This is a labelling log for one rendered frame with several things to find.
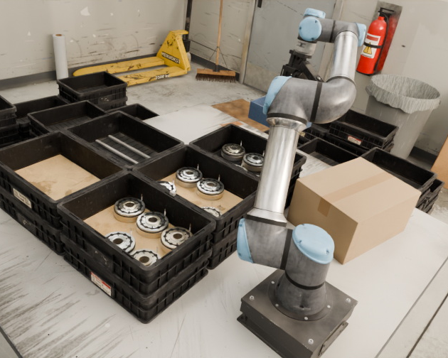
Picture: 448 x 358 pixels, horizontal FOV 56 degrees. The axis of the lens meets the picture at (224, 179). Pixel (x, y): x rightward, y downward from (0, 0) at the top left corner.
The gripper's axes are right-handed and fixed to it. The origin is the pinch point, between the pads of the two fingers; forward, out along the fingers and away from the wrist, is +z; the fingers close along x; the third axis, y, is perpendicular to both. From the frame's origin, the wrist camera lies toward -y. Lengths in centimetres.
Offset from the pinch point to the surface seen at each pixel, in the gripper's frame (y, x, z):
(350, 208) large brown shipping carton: -39.8, 7.8, 23.3
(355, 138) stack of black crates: 21, -126, 42
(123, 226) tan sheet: 6, 70, 39
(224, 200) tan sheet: -3.5, 32.9, 33.7
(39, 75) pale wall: 329, -56, 98
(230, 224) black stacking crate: -18, 46, 31
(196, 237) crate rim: -20, 64, 28
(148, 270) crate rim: -22, 83, 31
